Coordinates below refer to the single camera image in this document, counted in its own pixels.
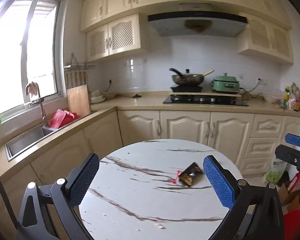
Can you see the red plastic basket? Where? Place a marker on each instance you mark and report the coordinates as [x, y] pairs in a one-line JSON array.
[[63, 118]]

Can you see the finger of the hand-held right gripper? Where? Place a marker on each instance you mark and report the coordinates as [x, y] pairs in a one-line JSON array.
[[295, 140], [286, 153]]

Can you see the wooden cutting board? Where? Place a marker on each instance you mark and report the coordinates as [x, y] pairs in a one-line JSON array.
[[78, 100]]

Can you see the black induction cooker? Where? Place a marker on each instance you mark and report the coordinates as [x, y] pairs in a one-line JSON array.
[[186, 88]]

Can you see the steel kitchen faucet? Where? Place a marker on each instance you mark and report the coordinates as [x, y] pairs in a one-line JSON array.
[[42, 107]]

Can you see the steel sink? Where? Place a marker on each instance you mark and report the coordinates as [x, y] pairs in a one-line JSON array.
[[25, 140]]

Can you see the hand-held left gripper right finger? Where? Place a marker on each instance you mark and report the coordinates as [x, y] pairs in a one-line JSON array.
[[218, 183]]

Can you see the hanging utensil rack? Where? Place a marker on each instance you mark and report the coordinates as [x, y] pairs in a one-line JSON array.
[[78, 66]]

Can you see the wooden spatula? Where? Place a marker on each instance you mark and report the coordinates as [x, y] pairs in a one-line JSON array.
[[208, 73]]

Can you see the stack of white dishes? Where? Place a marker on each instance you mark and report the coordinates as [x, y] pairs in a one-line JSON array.
[[97, 97]]

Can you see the person's red clothing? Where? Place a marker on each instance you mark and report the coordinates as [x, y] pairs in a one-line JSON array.
[[293, 226]]

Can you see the cream lattice wall cabinet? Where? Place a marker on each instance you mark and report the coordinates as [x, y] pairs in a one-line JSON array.
[[267, 40], [117, 37]]

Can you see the black gas stove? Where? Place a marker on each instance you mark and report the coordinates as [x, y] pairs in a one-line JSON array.
[[205, 100]]

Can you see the range hood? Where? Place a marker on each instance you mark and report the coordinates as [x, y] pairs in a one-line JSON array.
[[195, 27]]

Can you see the green electric pot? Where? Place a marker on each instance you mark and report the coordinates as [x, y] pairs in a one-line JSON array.
[[226, 85]]

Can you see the cardboard box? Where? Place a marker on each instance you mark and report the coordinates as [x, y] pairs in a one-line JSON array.
[[291, 197]]

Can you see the plastic bag of greens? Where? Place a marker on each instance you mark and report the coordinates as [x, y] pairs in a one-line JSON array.
[[275, 172]]

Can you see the small white paper scrap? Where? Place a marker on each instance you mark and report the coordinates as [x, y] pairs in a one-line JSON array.
[[161, 226]]

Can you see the dark snack packet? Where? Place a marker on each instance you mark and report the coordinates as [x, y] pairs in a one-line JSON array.
[[190, 175]]

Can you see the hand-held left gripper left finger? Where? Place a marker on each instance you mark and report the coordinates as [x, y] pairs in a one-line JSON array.
[[86, 180]]

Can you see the dark wok with lid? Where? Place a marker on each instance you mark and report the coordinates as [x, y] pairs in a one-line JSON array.
[[187, 78]]

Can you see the group of condiment bottles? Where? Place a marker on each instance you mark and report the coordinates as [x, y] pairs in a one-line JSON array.
[[292, 98]]

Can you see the sliding window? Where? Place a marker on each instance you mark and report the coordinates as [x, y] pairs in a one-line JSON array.
[[37, 42]]

